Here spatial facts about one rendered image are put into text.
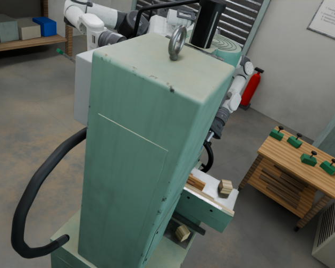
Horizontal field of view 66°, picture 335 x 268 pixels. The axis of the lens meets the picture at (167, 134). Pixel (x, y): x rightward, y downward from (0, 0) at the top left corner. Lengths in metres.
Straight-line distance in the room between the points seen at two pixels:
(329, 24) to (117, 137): 3.41
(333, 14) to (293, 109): 1.22
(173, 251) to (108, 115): 0.68
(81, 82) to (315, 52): 3.44
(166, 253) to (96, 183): 0.49
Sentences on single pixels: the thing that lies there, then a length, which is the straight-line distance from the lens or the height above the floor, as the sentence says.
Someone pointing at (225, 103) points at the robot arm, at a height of 1.06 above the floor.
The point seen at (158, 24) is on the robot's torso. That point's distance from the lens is 1.42.
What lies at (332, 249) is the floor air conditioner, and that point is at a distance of 2.47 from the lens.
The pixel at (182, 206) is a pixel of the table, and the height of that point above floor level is 0.87.
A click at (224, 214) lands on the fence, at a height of 0.94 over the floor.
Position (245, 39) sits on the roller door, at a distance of 3.92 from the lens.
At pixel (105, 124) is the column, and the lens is 0.52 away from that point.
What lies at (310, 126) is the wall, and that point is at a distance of 4.06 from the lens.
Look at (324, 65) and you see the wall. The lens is 3.82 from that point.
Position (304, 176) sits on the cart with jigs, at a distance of 2.29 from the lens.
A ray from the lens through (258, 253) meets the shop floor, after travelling 2.29.
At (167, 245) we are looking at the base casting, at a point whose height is 0.80.
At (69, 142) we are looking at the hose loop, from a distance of 0.61.
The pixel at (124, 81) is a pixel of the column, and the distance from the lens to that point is 0.46.
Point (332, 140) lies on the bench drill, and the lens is 3.04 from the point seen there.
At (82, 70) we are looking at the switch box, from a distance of 0.56.
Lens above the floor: 1.70
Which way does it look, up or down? 36 degrees down
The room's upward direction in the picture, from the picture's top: 18 degrees clockwise
